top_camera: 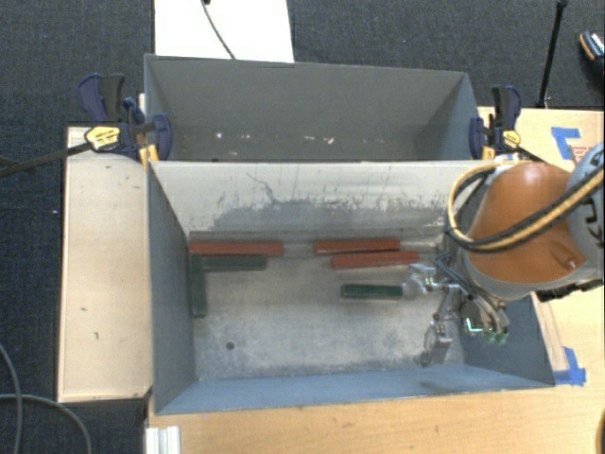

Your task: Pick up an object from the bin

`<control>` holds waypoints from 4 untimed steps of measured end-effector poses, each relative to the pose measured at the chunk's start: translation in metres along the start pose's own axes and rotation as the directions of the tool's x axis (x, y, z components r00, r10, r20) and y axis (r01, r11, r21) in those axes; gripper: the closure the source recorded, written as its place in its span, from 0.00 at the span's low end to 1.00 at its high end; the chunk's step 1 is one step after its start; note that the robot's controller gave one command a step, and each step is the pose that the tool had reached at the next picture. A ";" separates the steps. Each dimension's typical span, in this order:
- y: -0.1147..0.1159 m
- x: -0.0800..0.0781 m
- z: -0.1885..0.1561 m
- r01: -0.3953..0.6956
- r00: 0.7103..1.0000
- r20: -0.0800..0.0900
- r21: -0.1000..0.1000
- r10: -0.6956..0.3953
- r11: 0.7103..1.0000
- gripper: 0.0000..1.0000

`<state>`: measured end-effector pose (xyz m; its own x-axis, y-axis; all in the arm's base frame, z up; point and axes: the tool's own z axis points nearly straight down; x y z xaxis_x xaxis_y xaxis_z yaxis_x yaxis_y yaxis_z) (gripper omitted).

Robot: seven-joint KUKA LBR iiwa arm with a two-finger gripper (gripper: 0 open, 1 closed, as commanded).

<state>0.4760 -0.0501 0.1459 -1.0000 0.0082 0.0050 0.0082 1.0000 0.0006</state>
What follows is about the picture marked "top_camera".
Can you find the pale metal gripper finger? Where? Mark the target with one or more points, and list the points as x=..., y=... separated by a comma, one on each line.
x=437, y=348
x=425, y=282

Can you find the red-brown flat block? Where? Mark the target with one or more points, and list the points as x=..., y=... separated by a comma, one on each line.
x=357, y=246
x=373, y=259
x=236, y=248

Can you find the grey metal bin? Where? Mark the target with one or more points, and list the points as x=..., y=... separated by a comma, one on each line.
x=302, y=329

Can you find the pale wood board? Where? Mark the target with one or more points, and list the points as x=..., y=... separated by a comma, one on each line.
x=106, y=272

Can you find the dark green flat block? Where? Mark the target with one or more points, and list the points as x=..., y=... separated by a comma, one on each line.
x=371, y=291
x=234, y=263
x=198, y=286

